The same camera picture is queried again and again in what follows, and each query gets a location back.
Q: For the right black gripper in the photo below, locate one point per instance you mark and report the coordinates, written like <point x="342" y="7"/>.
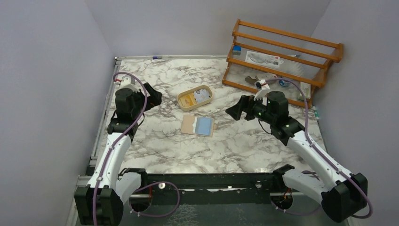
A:
<point x="244" y="104"/>

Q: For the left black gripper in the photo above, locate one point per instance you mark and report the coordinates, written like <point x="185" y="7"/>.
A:
<point x="155" y="98"/>

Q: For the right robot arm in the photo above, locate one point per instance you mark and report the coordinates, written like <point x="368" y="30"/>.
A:
<point x="339" y="192"/>

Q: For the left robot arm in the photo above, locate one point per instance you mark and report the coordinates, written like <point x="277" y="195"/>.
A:
<point x="101" y="201"/>

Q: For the orange card in tray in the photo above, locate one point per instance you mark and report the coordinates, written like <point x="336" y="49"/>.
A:
<point x="188" y="100"/>

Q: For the white black card in tray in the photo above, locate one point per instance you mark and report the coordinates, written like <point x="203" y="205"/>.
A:
<point x="201" y="95"/>

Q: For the brown small object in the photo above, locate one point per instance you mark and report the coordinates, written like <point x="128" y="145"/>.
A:
<point x="251" y="81"/>

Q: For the grey box with red label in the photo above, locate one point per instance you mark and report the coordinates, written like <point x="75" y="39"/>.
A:
<point x="266" y="76"/>

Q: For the beige oval tray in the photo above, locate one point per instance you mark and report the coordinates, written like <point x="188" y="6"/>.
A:
<point x="190" y="91"/>

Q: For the blue white bottle cap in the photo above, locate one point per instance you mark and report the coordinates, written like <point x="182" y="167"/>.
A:
<point x="285" y="83"/>

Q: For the clear packet with red label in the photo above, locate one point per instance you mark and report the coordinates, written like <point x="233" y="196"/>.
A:
<point x="262" y="59"/>

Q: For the blue white small box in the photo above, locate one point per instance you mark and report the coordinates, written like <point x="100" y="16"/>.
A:
<point x="236" y="50"/>

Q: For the green white small box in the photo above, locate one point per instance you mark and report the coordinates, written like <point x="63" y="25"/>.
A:
<point x="306" y="89"/>

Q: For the green white tube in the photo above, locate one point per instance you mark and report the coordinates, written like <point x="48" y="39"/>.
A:
<point x="316" y="114"/>

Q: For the wooden shelf rack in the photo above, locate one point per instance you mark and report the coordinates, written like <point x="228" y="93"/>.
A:
<point x="260" y="52"/>

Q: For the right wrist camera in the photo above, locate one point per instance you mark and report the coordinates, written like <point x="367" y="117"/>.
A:
<point x="262" y="89"/>

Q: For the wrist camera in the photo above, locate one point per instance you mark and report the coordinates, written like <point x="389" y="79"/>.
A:
<point x="262" y="89"/>
<point x="128" y="83"/>

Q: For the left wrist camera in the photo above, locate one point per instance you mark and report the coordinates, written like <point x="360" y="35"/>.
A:
<point x="128" y="83"/>

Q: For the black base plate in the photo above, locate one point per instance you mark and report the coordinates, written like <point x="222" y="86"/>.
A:
<point x="204" y="189"/>

